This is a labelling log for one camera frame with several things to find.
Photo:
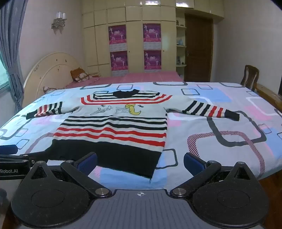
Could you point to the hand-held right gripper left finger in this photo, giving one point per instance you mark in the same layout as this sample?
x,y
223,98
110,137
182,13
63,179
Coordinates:
x,y
88,164

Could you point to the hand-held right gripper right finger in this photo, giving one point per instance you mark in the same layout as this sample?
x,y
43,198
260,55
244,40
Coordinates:
x,y
193,164

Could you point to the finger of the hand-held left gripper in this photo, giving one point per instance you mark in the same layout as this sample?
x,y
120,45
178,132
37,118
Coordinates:
x,y
8,149

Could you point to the striped knit sweater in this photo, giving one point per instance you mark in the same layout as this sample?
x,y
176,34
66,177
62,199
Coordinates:
x,y
110,132

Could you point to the printed blanket with rectangles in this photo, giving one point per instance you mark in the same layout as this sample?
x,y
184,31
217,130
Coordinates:
x,y
198,123

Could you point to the small patterned pillow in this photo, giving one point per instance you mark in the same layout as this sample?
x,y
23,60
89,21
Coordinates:
x,y
51,89

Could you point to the window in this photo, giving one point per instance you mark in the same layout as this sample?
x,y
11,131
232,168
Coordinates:
x,y
3,76

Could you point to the cream rounded headboard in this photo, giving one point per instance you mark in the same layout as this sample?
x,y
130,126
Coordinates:
x,y
50,72

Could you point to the orange cartoon pillow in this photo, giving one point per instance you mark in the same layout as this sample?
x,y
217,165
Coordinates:
x,y
79,76

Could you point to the pink bed sheet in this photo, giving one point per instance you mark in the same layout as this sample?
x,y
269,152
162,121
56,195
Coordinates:
x,y
143,77

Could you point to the wooden chair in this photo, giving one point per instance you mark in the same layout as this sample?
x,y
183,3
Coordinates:
x,y
249,77

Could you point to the grey blue curtain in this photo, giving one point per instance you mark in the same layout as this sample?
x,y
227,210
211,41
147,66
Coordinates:
x,y
12,44

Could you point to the open corner shelf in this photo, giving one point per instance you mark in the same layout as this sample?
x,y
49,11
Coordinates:
x,y
181,52

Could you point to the dark wooden door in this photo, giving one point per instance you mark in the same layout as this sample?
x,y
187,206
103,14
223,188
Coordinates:
x,y
198,48

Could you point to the pale blue figurine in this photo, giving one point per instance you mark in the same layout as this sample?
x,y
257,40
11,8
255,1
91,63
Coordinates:
x,y
181,42

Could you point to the cream wardrobe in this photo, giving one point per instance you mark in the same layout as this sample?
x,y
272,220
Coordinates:
x,y
134,39

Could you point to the wooden bed frame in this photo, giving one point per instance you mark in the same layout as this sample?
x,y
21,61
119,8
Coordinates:
x,y
267,93

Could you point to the purple wall poster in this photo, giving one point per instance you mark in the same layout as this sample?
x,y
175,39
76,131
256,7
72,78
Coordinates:
x,y
152,60
119,60
117,35
152,33

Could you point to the wall lamp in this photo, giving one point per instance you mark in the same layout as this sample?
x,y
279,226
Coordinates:
x,y
59,21

